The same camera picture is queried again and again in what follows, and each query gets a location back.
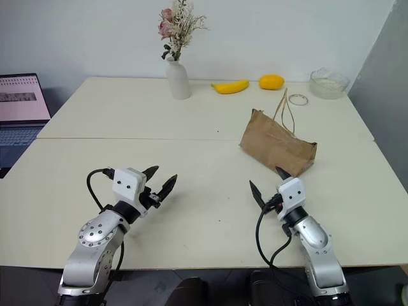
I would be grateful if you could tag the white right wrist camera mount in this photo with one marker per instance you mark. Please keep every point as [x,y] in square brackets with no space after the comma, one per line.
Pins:
[293,194]

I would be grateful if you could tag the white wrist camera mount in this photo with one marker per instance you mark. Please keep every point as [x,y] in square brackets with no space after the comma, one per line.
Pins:
[127,185]
[293,194]

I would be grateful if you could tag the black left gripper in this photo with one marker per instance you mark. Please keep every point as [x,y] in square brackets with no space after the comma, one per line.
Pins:
[150,199]

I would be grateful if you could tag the open laptop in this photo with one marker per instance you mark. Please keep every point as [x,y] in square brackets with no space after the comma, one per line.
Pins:
[19,105]

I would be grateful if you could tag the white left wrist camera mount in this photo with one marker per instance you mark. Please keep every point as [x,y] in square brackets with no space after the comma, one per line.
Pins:
[127,185]

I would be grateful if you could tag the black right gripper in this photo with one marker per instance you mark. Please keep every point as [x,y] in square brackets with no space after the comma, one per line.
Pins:
[273,203]

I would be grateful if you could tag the white ceramic vase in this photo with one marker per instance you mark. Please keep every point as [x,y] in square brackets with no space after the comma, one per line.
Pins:
[178,79]

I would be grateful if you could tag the yellow mango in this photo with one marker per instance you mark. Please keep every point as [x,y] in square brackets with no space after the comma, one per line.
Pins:
[271,82]

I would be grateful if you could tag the yellow banana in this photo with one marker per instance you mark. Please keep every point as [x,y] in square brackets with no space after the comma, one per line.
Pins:
[231,87]

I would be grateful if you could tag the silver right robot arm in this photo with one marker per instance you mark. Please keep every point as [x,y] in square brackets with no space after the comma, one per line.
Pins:
[318,242]

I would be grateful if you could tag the dried flower bouquet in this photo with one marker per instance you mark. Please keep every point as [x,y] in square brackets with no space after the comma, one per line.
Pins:
[178,30]

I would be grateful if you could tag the brown paper bag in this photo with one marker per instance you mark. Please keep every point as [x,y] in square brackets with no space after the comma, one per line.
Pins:
[274,145]

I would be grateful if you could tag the clear glass bowl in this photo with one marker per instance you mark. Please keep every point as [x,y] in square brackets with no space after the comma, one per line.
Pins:
[328,84]

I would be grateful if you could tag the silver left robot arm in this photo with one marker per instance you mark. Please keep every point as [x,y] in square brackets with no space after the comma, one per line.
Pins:
[92,237]

